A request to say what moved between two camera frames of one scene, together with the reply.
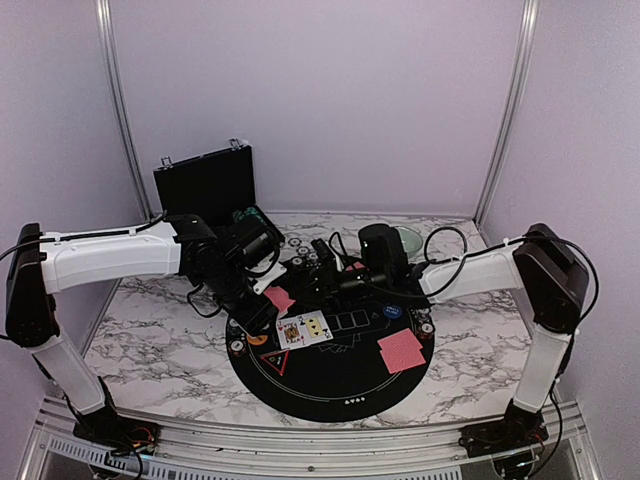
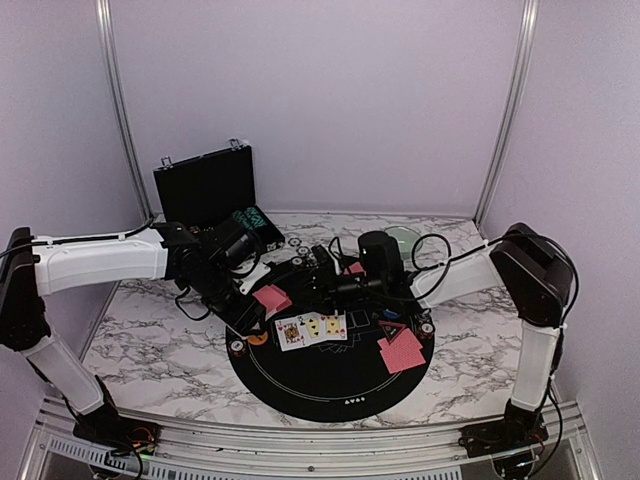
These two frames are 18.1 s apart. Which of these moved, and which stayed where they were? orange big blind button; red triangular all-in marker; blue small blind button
Moved: red triangular all-in marker
Stayed: blue small blind button; orange big blind button
